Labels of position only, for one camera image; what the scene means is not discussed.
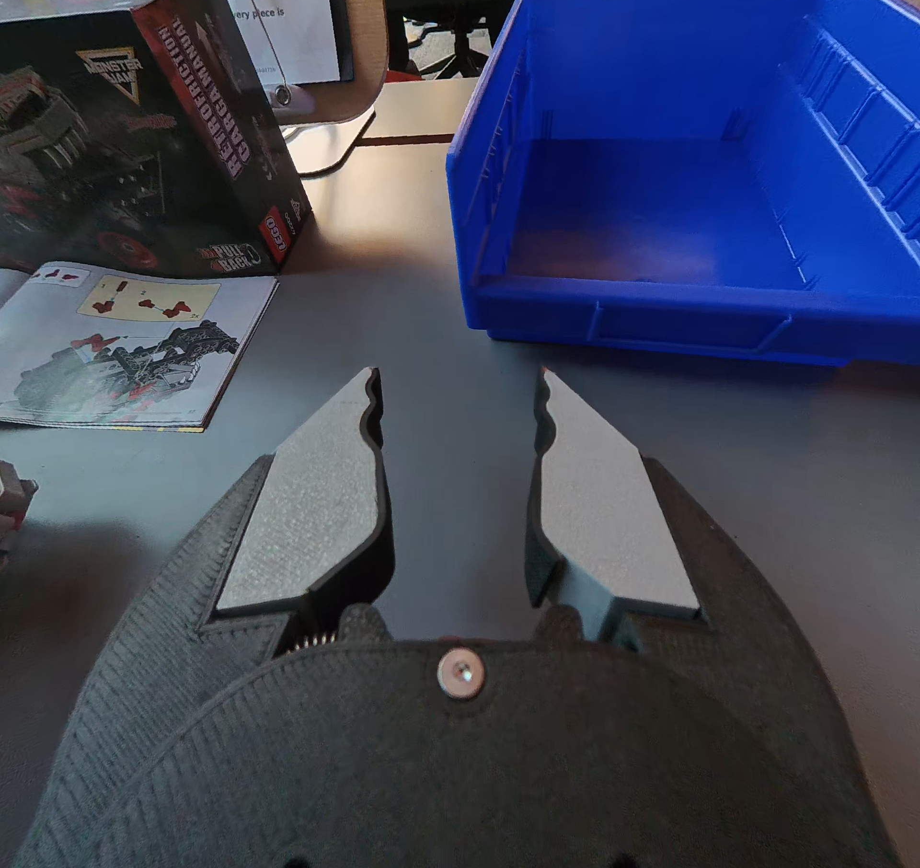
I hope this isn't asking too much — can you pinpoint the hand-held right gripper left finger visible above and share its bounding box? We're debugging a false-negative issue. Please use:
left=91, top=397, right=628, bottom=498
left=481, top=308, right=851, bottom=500
left=213, top=368, right=395, bottom=614

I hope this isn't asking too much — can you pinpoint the computer monitor with wooden frame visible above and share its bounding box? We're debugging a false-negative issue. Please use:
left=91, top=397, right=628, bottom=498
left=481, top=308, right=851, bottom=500
left=0, top=0, right=390, bottom=124

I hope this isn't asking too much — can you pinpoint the open instruction booklet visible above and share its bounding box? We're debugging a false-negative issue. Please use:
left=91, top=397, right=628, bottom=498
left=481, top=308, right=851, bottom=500
left=0, top=261, right=280, bottom=432

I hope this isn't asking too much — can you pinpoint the black toy truck box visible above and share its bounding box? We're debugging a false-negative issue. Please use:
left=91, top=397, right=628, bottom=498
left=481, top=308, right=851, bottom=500
left=0, top=0, right=314, bottom=279

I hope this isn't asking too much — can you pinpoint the white monitor stand base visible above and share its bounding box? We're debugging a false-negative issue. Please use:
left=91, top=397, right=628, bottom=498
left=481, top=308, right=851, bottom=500
left=279, top=104, right=376, bottom=177

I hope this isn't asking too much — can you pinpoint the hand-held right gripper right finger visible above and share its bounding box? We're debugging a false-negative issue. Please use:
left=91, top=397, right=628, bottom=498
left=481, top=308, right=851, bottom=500
left=525, top=368, right=702, bottom=645

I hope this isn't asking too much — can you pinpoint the grey toy truck model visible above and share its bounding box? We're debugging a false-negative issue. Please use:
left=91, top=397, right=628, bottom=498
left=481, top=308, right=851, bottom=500
left=0, top=460, right=40, bottom=573

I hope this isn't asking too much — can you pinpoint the blue plastic storage bin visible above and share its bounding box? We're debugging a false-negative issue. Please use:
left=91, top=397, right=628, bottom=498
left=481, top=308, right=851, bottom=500
left=446, top=0, right=920, bottom=367

